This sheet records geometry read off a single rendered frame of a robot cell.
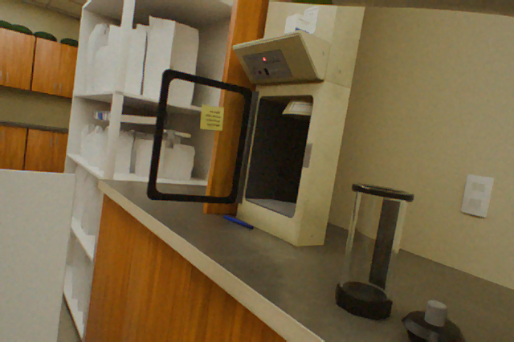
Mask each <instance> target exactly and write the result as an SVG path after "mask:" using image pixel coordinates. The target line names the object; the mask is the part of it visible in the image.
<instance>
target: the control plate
mask: <svg viewBox="0 0 514 342"><path fill-rule="evenodd" d="M272 56H274V57H275V59H273V58H272ZM263 58H265V59H266V60H265V61H264V60H263ZM243 59H244V61H245V63H246V65H247V68H248V70H249V72H251V74H252V75H253V77H254V80H261V79H271V78H282V77H292V73H291V72H290V70H289V67H288V64H287V62H286V60H285V58H284V55H283V53H282V51H281V49H278V50H273V51H268V52H264V53H258V54H254V55H245V56H243ZM263 68H266V69H267V70H268V72H269V74H270V75H267V74H265V72H264V70H263ZM280 68H283V71H281V70H280ZM271 69H272V70H273V71H271ZM275 69H277V70H278V71H275ZM254 71H255V72H256V74H255V73H254ZM259 71H261V72H262V74H261V75H260V74H259Z"/></svg>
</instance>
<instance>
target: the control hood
mask: <svg viewBox="0 0 514 342"><path fill-rule="evenodd" d="M232 47H233V50H234V53H235V55H237V57H238V59H239V61H240V63H241V64H242V67H243V70H244V71H245V73H246V75H247V77H248V79H249V81H250V83H254V84H265V83H291V82H304V81H317V80H318V79H323V78H324V73H326V68H327V62H328V53H329V48H330V43H329V42H326V41H324V39H321V38H318V37H316V36H315V35H311V34H309V33H306V32H304V31H302V30H299V31H293V32H288V33H285V34H281V35H274V36H271V37H267V38H266V39H260V40H255V41H252V42H248V43H241V44H238V45H234V46H232ZM278 49H281V51H282V53H283V55H284V58H285V60H286V62H287V64H288V67H289V70H290V72H291V73H292V77H282V78H271V79H261V80H254V77H253V75H252V74H251V72H249V70H248V68H247V65H246V63H245V61H244V59H243V56H245V55H254V54H258V53H264V52H268V51H273V50H278Z"/></svg>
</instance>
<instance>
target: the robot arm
mask: <svg viewBox="0 0 514 342"><path fill-rule="evenodd" d="M264 1H272V2H288V3H298V4H309V5H321V6H351V7H379V8H408V9H423V8H426V10H435V9H439V10H451V11H459V12H469V13H478V14H493V15H499V16H507V17H513V18H514V0H264Z"/></svg>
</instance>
